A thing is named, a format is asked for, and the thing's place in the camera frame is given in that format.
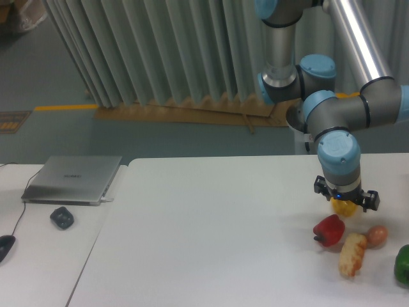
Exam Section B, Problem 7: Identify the brown egg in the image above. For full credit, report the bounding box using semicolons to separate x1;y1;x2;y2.
366;225;389;247

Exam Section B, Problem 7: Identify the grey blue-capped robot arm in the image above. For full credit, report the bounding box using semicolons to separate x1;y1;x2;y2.
254;1;408;210

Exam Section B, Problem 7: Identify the yellow corn cob piece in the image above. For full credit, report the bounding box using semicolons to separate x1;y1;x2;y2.
338;233;367;278

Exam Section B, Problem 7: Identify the small black controller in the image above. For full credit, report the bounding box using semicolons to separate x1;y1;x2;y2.
50;207;75;230

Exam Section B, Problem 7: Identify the green bell pepper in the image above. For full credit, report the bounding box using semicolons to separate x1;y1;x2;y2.
394;244;409;285

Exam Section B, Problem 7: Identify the black computer mouse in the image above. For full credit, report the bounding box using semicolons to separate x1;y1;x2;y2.
0;235;16;262

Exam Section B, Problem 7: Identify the black mouse cable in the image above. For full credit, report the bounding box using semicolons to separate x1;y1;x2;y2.
0;162;43;237

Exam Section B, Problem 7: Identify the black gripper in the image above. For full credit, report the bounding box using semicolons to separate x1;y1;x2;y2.
313;175;380;212

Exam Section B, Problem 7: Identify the brown cardboard sheet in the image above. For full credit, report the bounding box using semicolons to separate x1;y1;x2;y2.
94;93;297;134

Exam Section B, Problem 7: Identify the red bell pepper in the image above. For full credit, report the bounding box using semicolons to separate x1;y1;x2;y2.
313;214;345;247

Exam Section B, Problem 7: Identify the pale green pleated curtain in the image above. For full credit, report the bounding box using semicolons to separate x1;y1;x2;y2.
44;1;408;125

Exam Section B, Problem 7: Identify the silver closed laptop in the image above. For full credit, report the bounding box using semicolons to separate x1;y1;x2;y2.
21;155;122;205

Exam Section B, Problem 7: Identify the white usb plug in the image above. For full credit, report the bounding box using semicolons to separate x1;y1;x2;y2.
100;198;114;203

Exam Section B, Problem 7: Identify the yellow bell pepper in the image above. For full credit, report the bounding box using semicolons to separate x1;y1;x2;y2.
330;198;358;217

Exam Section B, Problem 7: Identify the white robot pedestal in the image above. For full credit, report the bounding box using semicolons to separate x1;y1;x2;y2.
286;100;316;155

